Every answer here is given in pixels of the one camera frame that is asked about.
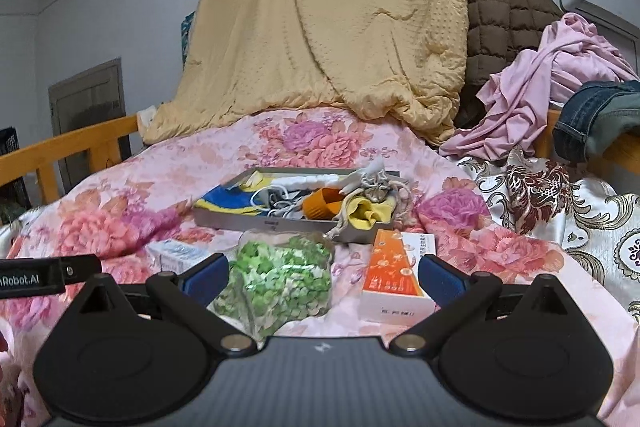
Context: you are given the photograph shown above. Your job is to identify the pink floral blanket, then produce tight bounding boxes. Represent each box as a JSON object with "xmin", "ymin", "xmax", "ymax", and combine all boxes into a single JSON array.
[{"xmin": 0, "ymin": 107, "xmax": 640, "ymax": 427}]

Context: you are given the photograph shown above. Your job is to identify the orange white medicine box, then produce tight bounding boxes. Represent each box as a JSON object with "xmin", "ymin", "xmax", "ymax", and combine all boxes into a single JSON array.
[{"xmin": 360, "ymin": 229, "xmax": 437, "ymax": 324}]

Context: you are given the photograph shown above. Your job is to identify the grey drawstring pouch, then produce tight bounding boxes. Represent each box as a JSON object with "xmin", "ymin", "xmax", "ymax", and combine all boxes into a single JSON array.
[{"xmin": 359, "ymin": 171, "xmax": 402, "ymax": 202}]

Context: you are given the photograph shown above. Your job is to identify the yellow quilt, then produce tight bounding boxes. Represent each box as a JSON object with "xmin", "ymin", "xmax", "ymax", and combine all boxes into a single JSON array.
[{"xmin": 142, "ymin": 0, "xmax": 471, "ymax": 148}]

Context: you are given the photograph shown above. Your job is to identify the bag of green paper stars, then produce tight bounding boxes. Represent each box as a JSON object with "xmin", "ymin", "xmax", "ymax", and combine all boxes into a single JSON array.
[{"xmin": 206, "ymin": 228, "xmax": 337, "ymax": 344}]

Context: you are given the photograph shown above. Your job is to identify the light grey cloth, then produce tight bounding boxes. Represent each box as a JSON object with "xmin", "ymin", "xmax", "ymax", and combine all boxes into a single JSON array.
[{"xmin": 342, "ymin": 158, "xmax": 387, "ymax": 190}]

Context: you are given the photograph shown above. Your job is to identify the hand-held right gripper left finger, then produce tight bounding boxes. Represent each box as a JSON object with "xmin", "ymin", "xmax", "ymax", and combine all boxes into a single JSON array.
[{"xmin": 60, "ymin": 253, "xmax": 253, "ymax": 354}]

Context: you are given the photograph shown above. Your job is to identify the black plastic crate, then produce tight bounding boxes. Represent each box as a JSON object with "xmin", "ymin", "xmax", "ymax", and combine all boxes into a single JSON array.
[{"xmin": 0, "ymin": 127, "xmax": 26, "ymax": 212}]

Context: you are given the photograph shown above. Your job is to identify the white blue packet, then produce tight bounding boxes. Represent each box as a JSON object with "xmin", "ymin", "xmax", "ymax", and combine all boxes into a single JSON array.
[{"xmin": 146, "ymin": 238, "xmax": 212, "ymax": 275}]

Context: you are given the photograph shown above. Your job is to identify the wooden bed rail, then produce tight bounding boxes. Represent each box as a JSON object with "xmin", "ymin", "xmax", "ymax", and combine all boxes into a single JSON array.
[
  {"xmin": 542, "ymin": 107, "xmax": 640, "ymax": 192},
  {"xmin": 0, "ymin": 114, "xmax": 141, "ymax": 212}
]

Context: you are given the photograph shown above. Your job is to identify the grey tray box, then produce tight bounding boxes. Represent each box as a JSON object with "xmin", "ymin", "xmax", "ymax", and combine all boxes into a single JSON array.
[{"xmin": 192, "ymin": 167, "xmax": 403, "ymax": 245}]

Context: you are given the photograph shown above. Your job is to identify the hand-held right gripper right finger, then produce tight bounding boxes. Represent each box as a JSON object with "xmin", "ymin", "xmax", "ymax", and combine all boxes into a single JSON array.
[{"xmin": 390, "ymin": 253, "xmax": 583, "ymax": 354}]

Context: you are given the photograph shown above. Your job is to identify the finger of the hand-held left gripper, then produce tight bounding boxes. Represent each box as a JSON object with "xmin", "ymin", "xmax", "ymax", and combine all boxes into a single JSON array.
[{"xmin": 60, "ymin": 255, "xmax": 102, "ymax": 281}]

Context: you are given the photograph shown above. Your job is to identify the teal patterned cloth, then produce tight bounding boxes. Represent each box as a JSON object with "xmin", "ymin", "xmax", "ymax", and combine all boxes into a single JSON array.
[{"xmin": 180, "ymin": 12, "xmax": 197, "ymax": 68}]

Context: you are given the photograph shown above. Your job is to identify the white textured cloth strip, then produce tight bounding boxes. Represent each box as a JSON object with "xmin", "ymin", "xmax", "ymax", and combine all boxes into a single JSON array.
[{"xmin": 272, "ymin": 172, "xmax": 351, "ymax": 190}]

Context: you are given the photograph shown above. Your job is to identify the cartoon printed towel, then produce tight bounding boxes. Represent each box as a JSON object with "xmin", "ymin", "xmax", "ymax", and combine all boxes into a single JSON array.
[{"xmin": 195, "ymin": 172, "xmax": 281, "ymax": 212}]

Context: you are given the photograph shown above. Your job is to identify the pink garment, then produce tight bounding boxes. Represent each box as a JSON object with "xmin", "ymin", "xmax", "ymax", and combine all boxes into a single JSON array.
[{"xmin": 439, "ymin": 13, "xmax": 640, "ymax": 162}]

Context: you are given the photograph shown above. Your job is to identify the grey door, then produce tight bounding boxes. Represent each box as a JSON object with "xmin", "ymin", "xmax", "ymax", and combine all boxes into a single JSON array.
[{"xmin": 47, "ymin": 58, "xmax": 126, "ymax": 168}]

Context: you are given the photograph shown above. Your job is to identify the blue jeans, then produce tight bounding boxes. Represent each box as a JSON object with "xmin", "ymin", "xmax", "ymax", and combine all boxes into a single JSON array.
[{"xmin": 552, "ymin": 80, "xmax": 640, "ymax": 162}]

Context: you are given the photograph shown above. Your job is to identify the white face mask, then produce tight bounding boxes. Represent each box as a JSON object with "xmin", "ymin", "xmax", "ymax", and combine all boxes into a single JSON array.
[{"xmin": 270, "ymin": 194, "xmax": 306, "ymax": 220}]

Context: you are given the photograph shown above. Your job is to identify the brown puffer jacket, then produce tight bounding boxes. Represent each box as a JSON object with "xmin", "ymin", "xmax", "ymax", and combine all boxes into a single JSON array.
[{"xmin": 452, "ymin": 0, "xmax": 566, "ymax": 130}]

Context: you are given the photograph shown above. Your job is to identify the striped yellow sock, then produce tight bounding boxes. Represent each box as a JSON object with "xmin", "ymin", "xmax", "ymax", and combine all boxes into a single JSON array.
[{"xmin": 347, "ymin": 198, "xmax": 397, "ymax": 231}]

